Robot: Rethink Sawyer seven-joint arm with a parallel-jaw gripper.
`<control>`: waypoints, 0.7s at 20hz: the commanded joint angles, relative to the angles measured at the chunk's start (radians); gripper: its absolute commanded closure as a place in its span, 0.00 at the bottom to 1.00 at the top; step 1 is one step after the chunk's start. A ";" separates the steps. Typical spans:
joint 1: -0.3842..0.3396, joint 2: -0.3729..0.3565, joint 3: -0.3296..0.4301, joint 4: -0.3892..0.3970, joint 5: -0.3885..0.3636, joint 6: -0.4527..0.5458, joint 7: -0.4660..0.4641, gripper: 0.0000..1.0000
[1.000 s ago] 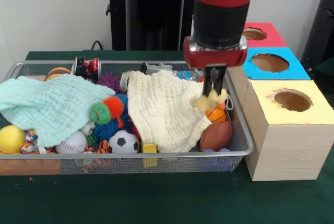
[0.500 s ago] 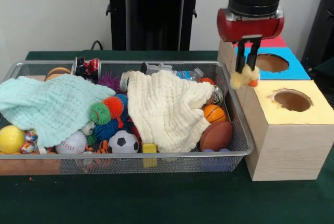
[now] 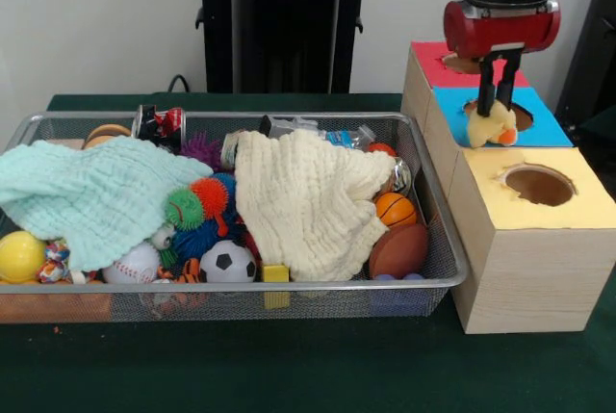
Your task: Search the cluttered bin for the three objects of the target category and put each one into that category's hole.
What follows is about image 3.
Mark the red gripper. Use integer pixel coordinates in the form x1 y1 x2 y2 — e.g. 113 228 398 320
442 0 563 118

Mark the yellow plush duck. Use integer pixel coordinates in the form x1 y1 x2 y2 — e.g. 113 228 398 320
467 99 520 149

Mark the cream waffle cloth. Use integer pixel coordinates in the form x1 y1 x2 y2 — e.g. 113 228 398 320
234 128 397 283

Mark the orange striped plush tiger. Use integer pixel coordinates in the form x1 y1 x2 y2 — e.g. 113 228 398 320
156 258 202 285

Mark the wooden box with three holes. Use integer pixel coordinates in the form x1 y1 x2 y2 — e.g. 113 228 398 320
399 39 616 336

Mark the black chair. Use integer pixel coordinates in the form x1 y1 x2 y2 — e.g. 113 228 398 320
555 0 616 173

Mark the small orange basketball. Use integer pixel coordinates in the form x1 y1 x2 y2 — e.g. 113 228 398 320
373 192 418 229

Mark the brown toy football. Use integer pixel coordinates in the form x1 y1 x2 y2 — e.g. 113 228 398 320
369 223 429 279

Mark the yellow wooden block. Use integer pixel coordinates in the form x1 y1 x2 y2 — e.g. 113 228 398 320
261 263 290 283

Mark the black and white soccer ball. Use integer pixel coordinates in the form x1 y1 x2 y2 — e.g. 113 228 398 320
198 239 258 284

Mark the multicolour spiky caterpillar toy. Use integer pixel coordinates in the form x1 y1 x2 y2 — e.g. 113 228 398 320
165 172 240 237

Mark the dark green table cloth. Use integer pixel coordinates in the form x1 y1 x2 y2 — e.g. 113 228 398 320
0 92 616 413

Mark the white baseball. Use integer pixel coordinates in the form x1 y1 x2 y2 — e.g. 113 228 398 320
101 242 161 285

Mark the mint green waffle cloth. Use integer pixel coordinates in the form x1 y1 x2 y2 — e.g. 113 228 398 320
0 137 215 273

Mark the yellow ball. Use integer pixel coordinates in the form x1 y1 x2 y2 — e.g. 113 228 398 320
0 230 48 284

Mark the wire mesh bin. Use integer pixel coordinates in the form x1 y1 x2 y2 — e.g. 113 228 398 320
0 112 471 325

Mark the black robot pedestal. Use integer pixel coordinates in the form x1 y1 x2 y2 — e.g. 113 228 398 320
185 0 389 94

